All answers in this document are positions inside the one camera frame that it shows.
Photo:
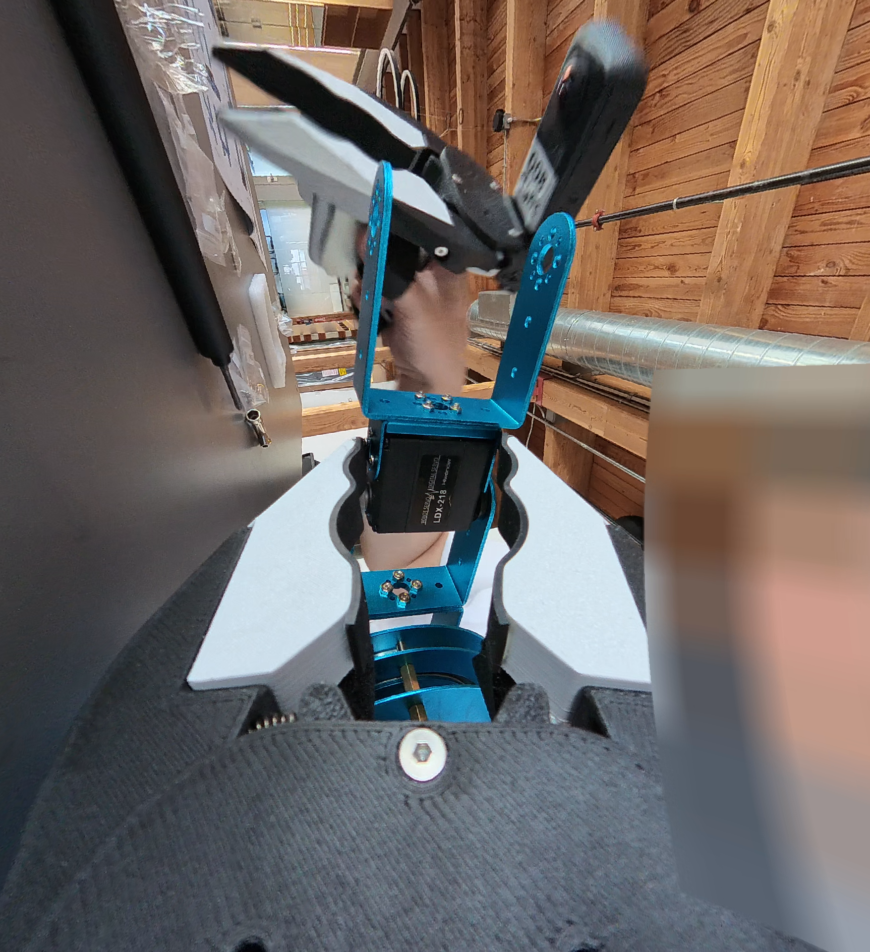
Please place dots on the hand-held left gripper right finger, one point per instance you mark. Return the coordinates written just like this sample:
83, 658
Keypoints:
576, 595

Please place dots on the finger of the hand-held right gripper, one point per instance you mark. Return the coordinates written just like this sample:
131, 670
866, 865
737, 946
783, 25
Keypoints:
316, 160
383, 119

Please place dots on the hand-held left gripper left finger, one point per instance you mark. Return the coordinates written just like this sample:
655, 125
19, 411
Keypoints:
278, 595

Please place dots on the blue toy robot arm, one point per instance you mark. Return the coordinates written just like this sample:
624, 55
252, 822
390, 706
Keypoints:
435, 491

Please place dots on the person's right forearm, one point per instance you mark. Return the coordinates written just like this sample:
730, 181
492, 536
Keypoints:
397, 552

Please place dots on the black desk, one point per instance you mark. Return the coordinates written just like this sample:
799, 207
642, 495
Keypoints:
70, 335

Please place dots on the person's right hand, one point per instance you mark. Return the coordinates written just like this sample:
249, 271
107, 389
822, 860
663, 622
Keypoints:
427, 335

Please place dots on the white hoop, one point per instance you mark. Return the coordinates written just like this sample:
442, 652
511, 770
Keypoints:
409, 89
384, 74

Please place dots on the small clear labelled screw bag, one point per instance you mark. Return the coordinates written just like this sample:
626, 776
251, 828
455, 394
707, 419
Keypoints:
208, 223

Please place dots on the thin metal conduit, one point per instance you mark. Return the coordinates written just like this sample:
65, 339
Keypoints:
591, 448

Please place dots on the crumpled clear plastic wrap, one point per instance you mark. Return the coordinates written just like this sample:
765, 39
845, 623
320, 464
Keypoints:
174, 67

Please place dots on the long black rod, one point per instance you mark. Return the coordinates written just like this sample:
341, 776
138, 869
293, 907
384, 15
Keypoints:
777, 178

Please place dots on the small black wall box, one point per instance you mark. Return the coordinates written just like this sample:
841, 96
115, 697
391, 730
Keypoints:
502, 119

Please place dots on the silver ventilation duct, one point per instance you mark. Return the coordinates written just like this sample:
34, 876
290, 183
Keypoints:
665, 342

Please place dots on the wooden post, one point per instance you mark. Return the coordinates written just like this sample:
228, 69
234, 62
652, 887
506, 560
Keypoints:
777, 149

